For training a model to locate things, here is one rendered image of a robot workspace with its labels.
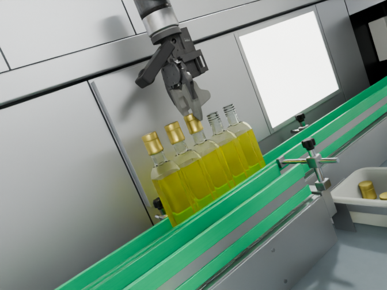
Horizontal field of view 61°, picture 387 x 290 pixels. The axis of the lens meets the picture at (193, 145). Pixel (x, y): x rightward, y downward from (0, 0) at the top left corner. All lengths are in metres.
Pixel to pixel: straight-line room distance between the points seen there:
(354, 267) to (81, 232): 0.60
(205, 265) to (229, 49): 0.65
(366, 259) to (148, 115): 0.59
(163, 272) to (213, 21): 0.73
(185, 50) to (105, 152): 0.31
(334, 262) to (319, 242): 0.05
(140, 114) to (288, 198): 0.41
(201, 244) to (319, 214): 0.31
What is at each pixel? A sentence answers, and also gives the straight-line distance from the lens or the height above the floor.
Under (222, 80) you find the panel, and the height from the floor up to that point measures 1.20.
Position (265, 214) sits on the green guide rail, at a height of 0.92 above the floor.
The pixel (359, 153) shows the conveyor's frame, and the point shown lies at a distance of 1.13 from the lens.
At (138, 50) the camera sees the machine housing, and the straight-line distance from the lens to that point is 0.90.
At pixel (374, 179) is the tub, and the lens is 1.00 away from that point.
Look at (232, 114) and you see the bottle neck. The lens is 0.83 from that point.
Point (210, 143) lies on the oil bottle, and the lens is 0.77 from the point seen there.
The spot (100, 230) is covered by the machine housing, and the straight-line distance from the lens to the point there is 0.85.
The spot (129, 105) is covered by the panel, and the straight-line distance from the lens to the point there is 0.84.
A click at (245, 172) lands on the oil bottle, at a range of 0.82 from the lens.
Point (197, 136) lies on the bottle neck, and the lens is 0.76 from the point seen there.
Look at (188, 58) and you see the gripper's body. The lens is 0.76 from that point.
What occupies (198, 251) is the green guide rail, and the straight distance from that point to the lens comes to 0.63.
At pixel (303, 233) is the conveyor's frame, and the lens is 0.78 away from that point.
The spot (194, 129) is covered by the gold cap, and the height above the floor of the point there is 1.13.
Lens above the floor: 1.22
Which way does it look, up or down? 10 degrees down
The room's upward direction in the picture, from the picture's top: 23 degrees counter-clockwise
